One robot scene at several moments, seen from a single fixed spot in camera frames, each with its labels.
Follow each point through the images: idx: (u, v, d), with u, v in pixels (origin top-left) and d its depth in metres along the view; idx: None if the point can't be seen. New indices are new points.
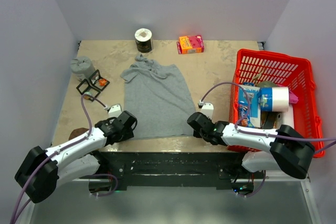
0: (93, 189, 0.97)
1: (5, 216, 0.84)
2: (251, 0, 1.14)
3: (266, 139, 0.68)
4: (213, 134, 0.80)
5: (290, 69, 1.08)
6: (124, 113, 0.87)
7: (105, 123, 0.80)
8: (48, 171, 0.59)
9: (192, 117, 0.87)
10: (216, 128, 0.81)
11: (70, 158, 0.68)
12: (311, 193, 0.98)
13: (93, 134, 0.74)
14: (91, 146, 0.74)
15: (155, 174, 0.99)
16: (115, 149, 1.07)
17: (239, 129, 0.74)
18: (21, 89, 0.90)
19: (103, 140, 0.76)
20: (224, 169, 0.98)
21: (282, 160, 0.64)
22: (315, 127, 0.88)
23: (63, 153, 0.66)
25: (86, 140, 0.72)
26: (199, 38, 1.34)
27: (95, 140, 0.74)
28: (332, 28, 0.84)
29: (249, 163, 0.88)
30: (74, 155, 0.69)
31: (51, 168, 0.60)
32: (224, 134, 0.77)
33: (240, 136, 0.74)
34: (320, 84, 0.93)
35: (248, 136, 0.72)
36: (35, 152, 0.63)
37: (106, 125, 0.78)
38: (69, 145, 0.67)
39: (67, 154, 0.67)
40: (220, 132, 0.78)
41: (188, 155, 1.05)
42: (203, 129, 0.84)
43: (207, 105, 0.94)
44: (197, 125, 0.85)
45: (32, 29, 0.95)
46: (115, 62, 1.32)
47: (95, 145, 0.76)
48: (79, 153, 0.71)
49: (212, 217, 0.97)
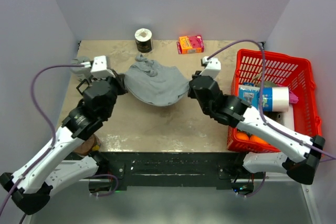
0: (93, 189, 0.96)
1: (6, 217, 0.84)
2: (251, 0, 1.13)
3: (301, 148, 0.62)
4: (227, 112, 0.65)
5: (290, 69, 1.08)
6: (84, 94, 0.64)
7: (74, 116, 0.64)
8: (18, 200, 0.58)
9: (199, 82, 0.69)
10: (231, 106, 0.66)
11: (41, 175, 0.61)
12: (311, 193, 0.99)
13: (60, 138, 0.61)
14: (63, 152, 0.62)
15: (155, 175, 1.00)
16: (115, 149, 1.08)
17: (267, 123, 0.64)
18: (21, 89, 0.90)
19: (74, 142, 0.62)
20: (224, 169, 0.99)
21: (300, 168, 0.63)
22: (315, 127, 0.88)
23: (28, 176, 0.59)
25: (53, 150, 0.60)
26: (199, 38, 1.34)
27: (63, 147, 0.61)
28: (332, 28, 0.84)
29: (252, 163, 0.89)
30: (45, 171, 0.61)
31: (21, 196, 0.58)
32: (247, 120, 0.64)
33: (267, 130, 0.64)
34: (319, 83, 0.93)
35: (280, 137, 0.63)
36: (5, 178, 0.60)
37: (76, 118, 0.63)
38: (33, 165, 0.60)
39: (34, 175, 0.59)
40: (239, 116, 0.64)
41: (188, 154, 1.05)
42: (213, 102, 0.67)
43: (213, 64, 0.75)
44: (203, 94, 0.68)
45: (32, 30, 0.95)
46: (114, 62, 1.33)
47: (72, 148, 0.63)
48: (53, 164, 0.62)
49: (212, 217, 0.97)
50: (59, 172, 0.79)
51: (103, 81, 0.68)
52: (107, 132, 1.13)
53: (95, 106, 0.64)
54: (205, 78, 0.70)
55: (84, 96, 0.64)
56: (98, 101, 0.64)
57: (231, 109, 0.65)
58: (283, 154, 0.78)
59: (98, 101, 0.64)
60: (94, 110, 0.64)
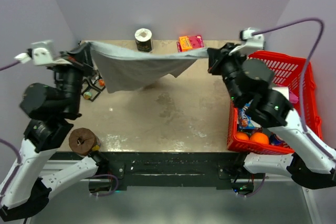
0: (93, 189, 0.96)
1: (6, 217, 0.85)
2: (251, 0, 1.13)
3: (327, 160, 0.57)
4: (270, 114, 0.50)
5: (290, 69, 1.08)
6: (22, 106, 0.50)
7: (34, 125, 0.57)
8: (4, 215, 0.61)
9: (249, 65, 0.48)
10: (276, 105, 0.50)
11: (21, 190, 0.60)
12: (311, 193, 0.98)
13: (24, 153, 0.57)
14: (33, 167, 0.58)
15: (155, 175, 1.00)
16: (115, 149, 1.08)
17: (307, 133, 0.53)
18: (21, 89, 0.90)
19: (40, 155, 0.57)
20: (224, 169, 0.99)
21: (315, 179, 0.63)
22: (315, 127, 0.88)
23: (8, 192, 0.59)
25: (22, 167, 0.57)
26: (199, 39, 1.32)
27: (30, 163, 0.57)
28: (332, 28, 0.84)
29: (253, 165, 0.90)
30: (24, 185, 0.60)
31: (6, 211, 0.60)
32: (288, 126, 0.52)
33: (306, 141, 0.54)
34: (320, 83, 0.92)
35: (315, 150, 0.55)
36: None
37: (37, 128, 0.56)
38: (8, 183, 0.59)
39: (12, 192, 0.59)
40: (282, 123, 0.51)
41: (188, 155, 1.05)
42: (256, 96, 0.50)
43: (256, 39, 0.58)
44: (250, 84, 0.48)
45: (32, 30, 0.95)
46: None
47: (42, 160, 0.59)
48: (29, 179, 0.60)
49: (212, 217, 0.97)
50: (59, 174, 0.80)
51: (37, 85, 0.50)
52: (107, 132, 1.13)
53: (46, 116, 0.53)
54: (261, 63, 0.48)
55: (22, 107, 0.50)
56: (43, 113, 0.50)
57: (276, 111, 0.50)
58: (287, 158, 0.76)
59: (43, 112, 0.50)
60: (50, 118, 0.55)
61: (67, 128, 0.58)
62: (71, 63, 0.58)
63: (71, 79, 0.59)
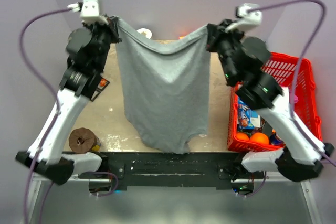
0: (93, 189, 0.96)
1: (7, 217, 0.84)
2: (251, 0, 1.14)
3: (312, 151, 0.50)
4: (258, 94, 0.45)
5: (290, 69, 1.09)
6: (69, 50, 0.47)
7: (69, 76, 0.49)
8: (43, 172, 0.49)
9: (250, 44, 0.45)
10: (265, 87, 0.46)
11: (59, 144, 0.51)
12: (311, 194, 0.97)
13: (63, 102, 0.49)
14: (69, 118, 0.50)
15: (155, 174, 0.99)
16: (114, 149, 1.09)
17: (295, 119, 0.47)
18: (21, 90, 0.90)
19: (81, 100, 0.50)
20: (224, 169, 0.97)
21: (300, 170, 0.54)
22: (315, 127, 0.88)
23: (45, 146, 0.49)
25: (61, 115, 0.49)
26: None
27: (70, 110, 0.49)
28: (330, 29, 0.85)
29: (249, 162, 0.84)
30: (62, 139, 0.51)
31: (46, 167, 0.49)
32: (275, 110, 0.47)
33: (290, 127, 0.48)
34: (319, 83, 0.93)
35: (301, 139, 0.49)
36: (19, 158, 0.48)
37: (72, 78, 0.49)
38: (46, 134, 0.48)
39: (51, 145, 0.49)
40: (269, 103, 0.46)
41: (188, 155, 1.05)
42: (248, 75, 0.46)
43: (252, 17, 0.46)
44: (247, 64, 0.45)
45: (32, 29, 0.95)
46: (115, 62, 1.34)
47: (76, 110, 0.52)
48: (66, 131, 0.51)
49: (212, 216, 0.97)
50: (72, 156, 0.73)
51: (80, 30, 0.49)
52: (107, 132, 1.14)
53: (87, 59, 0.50)
54: (260, 42, 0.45)
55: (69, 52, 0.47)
56: (87, 51, 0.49)
57: (264, 92, 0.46)
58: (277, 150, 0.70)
59: (87, 51, 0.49)
60: (86, 64, 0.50)
61: (102, 77, 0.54)
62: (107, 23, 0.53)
63: (103, 36, 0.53)
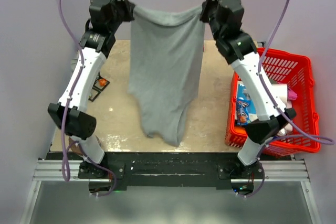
0: (93, 189, 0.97)
1: (7, 217, 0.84)
2: (251, 0, 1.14)
3: (271, 107, 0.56)
4: (231, 46, 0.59)
5: (290, 66, 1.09)
6: (91, 10, 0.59)
7: (89, 36, 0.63)
8: (75, 117, 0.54)
9: (227, 0, 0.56)
10: (239, 42, 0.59)
11: (84, 95, 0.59)
12: (311, 194, 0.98)
13: (87, 57, 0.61)
14: (93, 72, 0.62)
15: (155, 174, 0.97)
16: (115, 149, 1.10)
17: (260, 74, 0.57)
18: (22, 89, 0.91)
19: (101, 59, 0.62)
20: (224, 169, 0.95)
21: (256, 126, 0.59)
22: (312, 124, 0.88)
23: (74, 95, 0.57)
25: (85, 68, 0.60)
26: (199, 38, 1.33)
27: (93, 64, 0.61)
28: (329, 27, 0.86)
29: (244, 154, 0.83)
30: (86, 91, 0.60)
31: (77, 113, 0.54)
32: (243, 62, 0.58)
33: (255, 81, 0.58)
34: (318, 80, 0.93)
35: (262, 92, 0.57)
36: (51, 109, 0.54)
37: (92, 38, 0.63)
38: (74, 84, 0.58)
39: (79, 93, 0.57)
40: (240, 55, 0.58)
41: (188, 154, 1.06)
42: (224, 29, 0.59)
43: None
44: (223, 15, 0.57)
45: (32, 29, 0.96)
46: (114, 62, 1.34)
47: (98, 67, 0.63)
48: (90, 83, 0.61)
49: (212, 216, 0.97)
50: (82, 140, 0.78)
51: None
52: (107, 132, 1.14)
53: (106, 19, 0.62)
54: (237, 1, 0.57)
55: (91, 13, 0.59)
56: (105, 12, 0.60)
57: (237, 45, 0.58)
58: None
59: (105, 12, 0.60)
60: (105, 24, 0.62)
61: (115, 40, 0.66)
62: None
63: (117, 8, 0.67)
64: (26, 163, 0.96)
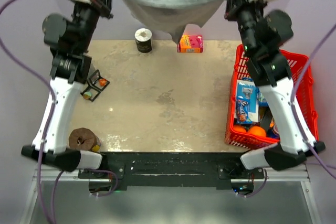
0: (93, 189, 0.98)
1: (6, 217, 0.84)
2: None
3: (299, 139, 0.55)
4: (266, 71, 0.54)
5: (289, 65, 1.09)
6: (49, 42, 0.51)
7: (59, 63, 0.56)
8: (52, 160, 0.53)
9: (277, 19, 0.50)
10: (273, 66, 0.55)
11: (61, 132, 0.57)
12: (311, 193, 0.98)
13: (58, 90, 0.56)
14: (69, 106, 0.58)
15: (155, 174, 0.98)
16: (115, 149, 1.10)
17: (292, 104, 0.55)
18: (22, 89, 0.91)
19: (77, 86, 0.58)
20: (224, 169, 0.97)
21: (282, 156, 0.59)
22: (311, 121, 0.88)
23: (49, 136, 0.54)
25: (58, 104, 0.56)
26: (199, 38, 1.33)
27: (66, 97, 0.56)
28: (329, 28, 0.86)
29: (248, 158, 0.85)
30: (62, 127, 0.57)
31: (54, 156, 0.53)
32: (276, 90, 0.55)
33: (286, 111, 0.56)
34: (318, 79, 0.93)
35: (293, 124, 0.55)
36: (25, 151, 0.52)
37: (62, 64, 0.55)
38: (48, 125, 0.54)
39: (54, 134, 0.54)
40: (274, 82, 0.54)
41: (188, 155, 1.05)
42: (263, 51, 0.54)
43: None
44: (268, 35, 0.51)
45: (32, 28, 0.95)
46: (115, 62, 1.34)
47: (74, 95, 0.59)
48: (66, 118, 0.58)
49: (212, 217, 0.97)
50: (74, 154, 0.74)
51: (53, 16, 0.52)
52: (107, 132, 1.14)
53: (71, 45, 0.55)
54: (287, 22, 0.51)
55: (51, 44, 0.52)
56: (67, 38, 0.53)
57: (272, 70, 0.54)
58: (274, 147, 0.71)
59: (67, 37, 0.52)
60: (71, 49, 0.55)
61: (91, 60, 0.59)
62: (90, 2, 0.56)
63: (86, 17, 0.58)
64: (26, 163, 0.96)
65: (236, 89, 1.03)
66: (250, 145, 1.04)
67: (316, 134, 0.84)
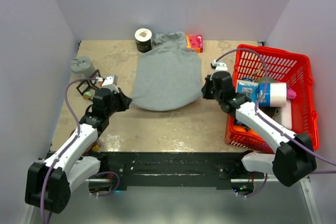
0: (93, 189, 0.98)
1: (6, 217, 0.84)
2: (250, 0, 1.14)
3: (280, 136, 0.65)
4: (230, 103, 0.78)
5: (289, 65, 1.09)
6: (95, 98, 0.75)
7: (89, 116, 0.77)
8: (56, 179, 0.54)
9: (219, 74, 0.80)
10: (234, 99, 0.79)
11: (71, 160, 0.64)
12: (311, 193, 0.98)
13: (83, 129, 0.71)
14: (85, 143, 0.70)
15: (155, 174, 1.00)
16: (115, 149, 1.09)
17: (258, 113, 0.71)
18: (22, 89, 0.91)
19: (93, 134, 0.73)
20: (224, 169, 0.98)
21: (281, 159, 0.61)
22: (311, 121, 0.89)
23: (62, 158, 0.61)
25: (79, 138, 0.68)
26: (199, 38, 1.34)
27: (87, 136, 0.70)
28: (328, 28, 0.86)
29: (250, 161, 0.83)
30: (73, 157, 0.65)
31: (59, 174, 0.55)
32: (240, 109, 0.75)
33: (257, 120, 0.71)
34: (318, 79, 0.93)
35: (267, 127, 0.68)
36: (35, 168, 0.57)
37: (91, 119, 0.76)
38: (64, 149, 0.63)
39: (67, 157, 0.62)
40: (237, 105, 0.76)
41: (188, 154, 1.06)
42: (222, 93, 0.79)
43: (221, 66, 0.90)
44: (218, 87, 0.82)
45: (32, 28, 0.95)
46: (115, 62, 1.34)
47: (89, 141, 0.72)
48: (78, 153, 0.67)
49: (212, 217, 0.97)
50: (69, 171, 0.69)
51: (102, 89, 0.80)
52: (107, 132, 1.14)
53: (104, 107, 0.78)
54: (226, 73, 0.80)
55: (95, 100, 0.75)
56: (105, 100, 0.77)
57: (233, 101, 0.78)
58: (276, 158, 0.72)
59: (105, 100, 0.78)
60: (102, 110, 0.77)
61: (107, 124, 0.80)
62: (119, 93, 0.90)
63: (115, 101, 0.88)
64: (26, 163, 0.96)
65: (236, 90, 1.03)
66: (250, 144, 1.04)
67: (316, 134, 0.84)
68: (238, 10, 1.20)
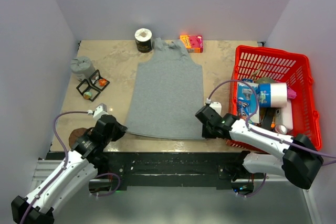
0: (93, 189, 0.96)
1: (5, 216, 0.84)
2: None
3: (280, 145, 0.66)
4: (221, 127, 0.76)
5: (288, 65, 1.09)
6: (97, 122, 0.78)
7: (82, 141, 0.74)
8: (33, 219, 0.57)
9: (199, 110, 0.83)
10: (223, 121, 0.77)
11: (54, 194, 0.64)
12: (311, 193, 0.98)
13: (71, 160, 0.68)
14: (74, 173, 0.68)
15: (155, 174, 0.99)
16: (115, 149, 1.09)
17: (251, 128, 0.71)
18: (22, 89, 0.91)
19: (83, 164, 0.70)
20: (224, 169, 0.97)
21: (291, 168, 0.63)
22: (312, 121, 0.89)
23: (43, 195, 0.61)
25: (65, 170, 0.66)
26: (199, 38, 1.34)
27: (74, 168, 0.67)
28: (328, 28, 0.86)
29: (252, 164, 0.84)
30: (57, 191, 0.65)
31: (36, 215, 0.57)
32: (233, 129, 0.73)
33: (252, 135, 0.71)
34: (317, 78, 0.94)
35: (264, 138, 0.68)
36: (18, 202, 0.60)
37: (84, 144, 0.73)
38: (48, 184, 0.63)
39: (49, 194, 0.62)
40: (228, 126, 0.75)
41: (188, 154, 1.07)
42: (210, 121, 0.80)
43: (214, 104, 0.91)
44: (204, 122, 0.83)
45: (32, 28, 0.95)
46: (115, 62, 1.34)
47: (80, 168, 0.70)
48: (63, 184, 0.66)
49: (212, 217, 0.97)
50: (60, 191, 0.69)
51: (106, 116, 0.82)
52: None
53: (104, 133, 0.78)
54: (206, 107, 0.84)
55: (97, 124, 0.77)
56: (106, 127, 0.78)
57: (222, 123, 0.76)
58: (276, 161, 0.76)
59: (106, 128, 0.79)
60: (101, 137, 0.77)
61: (100, 152, 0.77)
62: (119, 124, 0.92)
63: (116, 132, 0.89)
64: (26, 163, 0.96)
65: (237, 94, 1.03)
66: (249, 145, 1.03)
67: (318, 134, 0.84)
68: (239, 10, 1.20)
